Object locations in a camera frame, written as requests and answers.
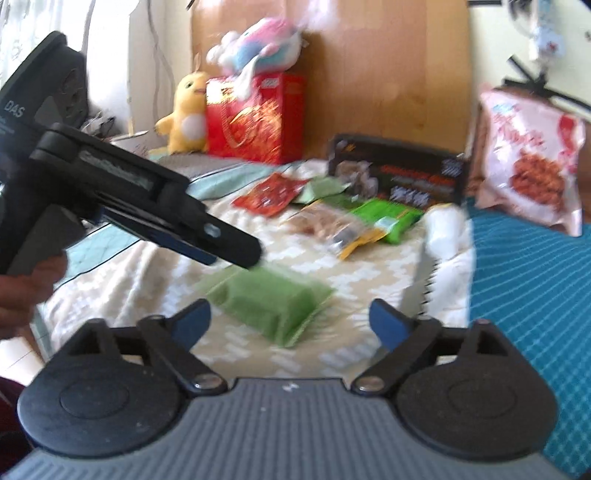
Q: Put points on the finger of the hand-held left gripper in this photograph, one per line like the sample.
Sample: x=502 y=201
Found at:
x=152 y=229
x=231 y=241

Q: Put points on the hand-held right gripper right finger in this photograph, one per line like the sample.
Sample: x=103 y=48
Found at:
x=388 y=325

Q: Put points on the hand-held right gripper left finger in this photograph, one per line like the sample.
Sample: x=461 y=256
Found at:
x=194 y=319

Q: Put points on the red snack packet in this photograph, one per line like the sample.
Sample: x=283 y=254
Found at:
x=270 y=194

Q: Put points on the green brick-shaped snack packet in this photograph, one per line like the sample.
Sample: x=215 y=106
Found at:
x=268 y=300

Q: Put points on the person's left hand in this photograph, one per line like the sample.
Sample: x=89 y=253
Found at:
x=25 y=288

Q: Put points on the beige patterned blanket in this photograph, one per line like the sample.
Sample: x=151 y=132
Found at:
x=369 y=284

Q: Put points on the clear nut packet yellow edge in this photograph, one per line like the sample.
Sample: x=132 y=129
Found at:
x=323 y=222

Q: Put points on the bright green snack packet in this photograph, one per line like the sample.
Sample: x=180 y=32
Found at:
x=392 y=220

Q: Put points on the pale green snack packet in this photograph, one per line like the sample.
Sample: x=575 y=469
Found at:
x=323 y=187

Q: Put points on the white cup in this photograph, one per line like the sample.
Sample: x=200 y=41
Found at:
x=443 y=230

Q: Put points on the red gift box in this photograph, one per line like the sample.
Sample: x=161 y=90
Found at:
x=263 y=129

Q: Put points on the yellow plush chick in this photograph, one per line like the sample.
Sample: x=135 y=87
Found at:
x=187 y=115

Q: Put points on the teal checked bedsheet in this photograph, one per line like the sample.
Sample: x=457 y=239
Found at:
x=521 y=286

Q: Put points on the black snack box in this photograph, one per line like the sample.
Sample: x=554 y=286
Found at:
x=406 y=168

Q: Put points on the pastel plush unicorn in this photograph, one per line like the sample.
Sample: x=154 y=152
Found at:
x=263 y=46

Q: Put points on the large pink snack bag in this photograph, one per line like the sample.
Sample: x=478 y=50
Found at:
x=521 y=152

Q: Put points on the brown cardboard board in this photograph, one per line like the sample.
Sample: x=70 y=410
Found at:
x=383 y=69

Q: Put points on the white hanging ornament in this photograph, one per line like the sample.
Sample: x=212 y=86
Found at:
x=542 y=32

